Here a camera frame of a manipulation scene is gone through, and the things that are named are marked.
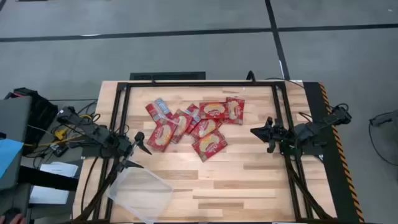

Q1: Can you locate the red popcorn bag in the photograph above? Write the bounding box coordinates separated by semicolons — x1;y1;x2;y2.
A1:
198;101;230;121
189;118;223;141
224;96;246;126
146;119;178;153
192;129;228;163
170;108;193;144

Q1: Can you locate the black bag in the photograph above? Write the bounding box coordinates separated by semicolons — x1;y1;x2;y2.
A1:
4;87;59;156

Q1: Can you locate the person's hand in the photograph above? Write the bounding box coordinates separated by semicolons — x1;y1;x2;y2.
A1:
0;213;27;224

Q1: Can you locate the black floor cable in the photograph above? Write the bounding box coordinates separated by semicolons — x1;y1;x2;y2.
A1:
368;119;398;167

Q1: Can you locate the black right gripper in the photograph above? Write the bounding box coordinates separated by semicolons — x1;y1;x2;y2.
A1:
249;116;295;154

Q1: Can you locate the grey device on floor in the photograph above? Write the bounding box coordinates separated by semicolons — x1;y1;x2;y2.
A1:
369;108;398;128

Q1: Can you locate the red popcorn bag label side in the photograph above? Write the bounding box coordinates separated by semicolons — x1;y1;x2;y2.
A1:
145;98;174;126
185;103;202;135

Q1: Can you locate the black mat strip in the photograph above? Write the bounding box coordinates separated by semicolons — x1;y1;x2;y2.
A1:
303;81;361;224

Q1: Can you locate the black bar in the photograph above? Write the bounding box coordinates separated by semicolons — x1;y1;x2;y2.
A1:
17;166;79;192

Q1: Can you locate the white paper sheet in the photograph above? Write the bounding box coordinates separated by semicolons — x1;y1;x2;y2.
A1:
29;185;70;205
39;161;80;179

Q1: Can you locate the black metal table frame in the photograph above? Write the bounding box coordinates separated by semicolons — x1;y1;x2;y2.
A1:
73;80;337;224

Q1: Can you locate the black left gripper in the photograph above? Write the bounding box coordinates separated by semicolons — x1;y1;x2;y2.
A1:
112;131;153;174

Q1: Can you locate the yellow black hazard tape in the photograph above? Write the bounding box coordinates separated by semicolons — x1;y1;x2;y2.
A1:
318;82;366;223

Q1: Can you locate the thin black cable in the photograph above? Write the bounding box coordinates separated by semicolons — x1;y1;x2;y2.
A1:
264;77;306;90

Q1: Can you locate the yellow cable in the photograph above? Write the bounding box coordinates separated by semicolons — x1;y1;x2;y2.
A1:
23;114;101;147

